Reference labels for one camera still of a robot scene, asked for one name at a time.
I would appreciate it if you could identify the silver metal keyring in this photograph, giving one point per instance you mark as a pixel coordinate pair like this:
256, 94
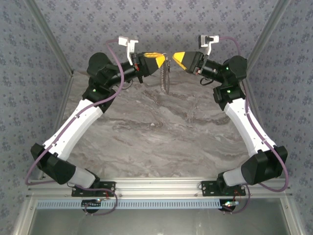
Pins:
169, 58

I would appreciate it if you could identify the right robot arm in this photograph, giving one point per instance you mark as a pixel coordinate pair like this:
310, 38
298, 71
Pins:
244, 122

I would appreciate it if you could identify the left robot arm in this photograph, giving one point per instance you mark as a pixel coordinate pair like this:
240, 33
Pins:
73, 127

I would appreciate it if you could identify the small black circuit board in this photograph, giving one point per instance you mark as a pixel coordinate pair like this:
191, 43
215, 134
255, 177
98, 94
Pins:
228, 204
89, 202

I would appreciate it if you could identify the grey metal shelf panel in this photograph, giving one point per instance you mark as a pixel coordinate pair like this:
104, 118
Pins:
156, 222

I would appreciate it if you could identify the aluminium corner post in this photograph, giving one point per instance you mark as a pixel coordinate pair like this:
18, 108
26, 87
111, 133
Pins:
262, 40
54, 41

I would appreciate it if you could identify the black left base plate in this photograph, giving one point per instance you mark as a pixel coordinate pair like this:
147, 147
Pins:
110, 184

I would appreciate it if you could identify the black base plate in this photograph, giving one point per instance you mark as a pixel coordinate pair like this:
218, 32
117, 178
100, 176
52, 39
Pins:
110, 184
207, 187

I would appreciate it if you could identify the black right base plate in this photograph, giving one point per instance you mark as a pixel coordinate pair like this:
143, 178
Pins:
207, 187

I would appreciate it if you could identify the aluminium mounting rail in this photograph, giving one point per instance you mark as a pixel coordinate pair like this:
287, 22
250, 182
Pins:
156, 187

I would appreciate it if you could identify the aluminium lower frame bar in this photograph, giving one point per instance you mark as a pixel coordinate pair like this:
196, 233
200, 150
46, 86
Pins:
23, 218
291, 218

